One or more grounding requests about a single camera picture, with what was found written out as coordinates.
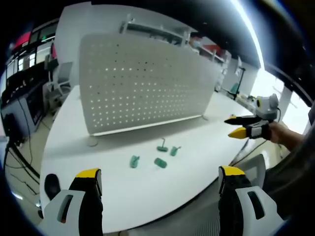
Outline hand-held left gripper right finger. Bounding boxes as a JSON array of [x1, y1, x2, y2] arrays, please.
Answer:
[[218, 165, 283, 236]]

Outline person's right hand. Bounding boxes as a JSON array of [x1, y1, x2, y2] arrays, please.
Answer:
[[267, 121, 292, 148]]

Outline white perforated mounting plate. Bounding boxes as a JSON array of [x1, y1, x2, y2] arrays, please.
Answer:
[[78, 32, 221, 136]]

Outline grey office chair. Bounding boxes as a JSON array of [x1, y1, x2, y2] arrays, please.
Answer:
[[46, 61, 74, 101]]

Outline white shelf rack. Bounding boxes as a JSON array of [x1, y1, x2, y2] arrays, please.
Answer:
[[119, 14, 192, 47]]

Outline green hook assembly with rod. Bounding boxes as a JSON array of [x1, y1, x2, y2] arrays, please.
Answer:
[[156, 138, 169, 152]]

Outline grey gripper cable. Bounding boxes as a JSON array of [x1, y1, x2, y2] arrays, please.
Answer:
[[230, 139, 270, 167]]

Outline black oval table grommet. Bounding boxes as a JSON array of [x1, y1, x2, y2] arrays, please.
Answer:
[[44, 173, 61, 200]]

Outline grey cabinet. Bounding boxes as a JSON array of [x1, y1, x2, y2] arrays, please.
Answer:
[[14, 83, 50, 128]]

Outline black stand with green base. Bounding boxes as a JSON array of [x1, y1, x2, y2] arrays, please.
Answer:
[[222, 66, 247, 100]]

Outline black floor cable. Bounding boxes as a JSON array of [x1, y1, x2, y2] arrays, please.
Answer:
[[3, 137, 41, 195]]

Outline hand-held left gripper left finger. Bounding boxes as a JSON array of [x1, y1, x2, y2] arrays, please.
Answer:
[[42, 168, 104, 236]]

